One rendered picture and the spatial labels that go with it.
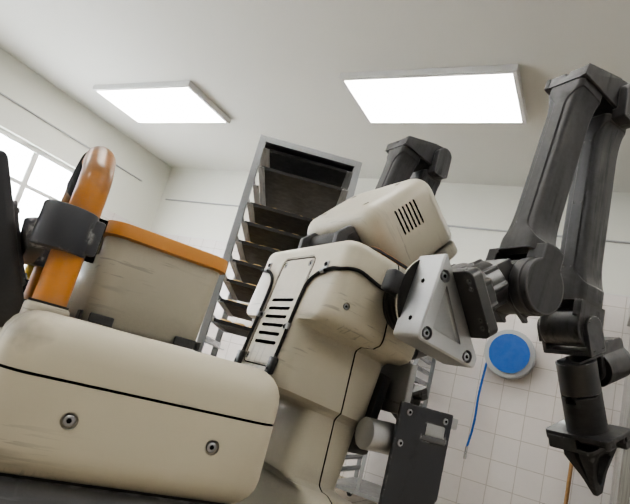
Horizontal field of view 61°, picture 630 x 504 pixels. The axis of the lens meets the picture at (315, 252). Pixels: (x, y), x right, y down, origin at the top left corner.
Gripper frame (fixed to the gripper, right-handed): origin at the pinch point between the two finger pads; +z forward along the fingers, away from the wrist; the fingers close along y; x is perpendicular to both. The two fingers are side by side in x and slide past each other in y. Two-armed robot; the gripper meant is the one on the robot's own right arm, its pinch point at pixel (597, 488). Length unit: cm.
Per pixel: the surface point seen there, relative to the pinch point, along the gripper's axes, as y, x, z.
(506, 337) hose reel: 257, -280, 51
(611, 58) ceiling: 118, -246, -125
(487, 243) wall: 291, -315, -26
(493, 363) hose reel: 263, -267, 70
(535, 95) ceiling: 174, -252, -123
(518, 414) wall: 251, -273, 113
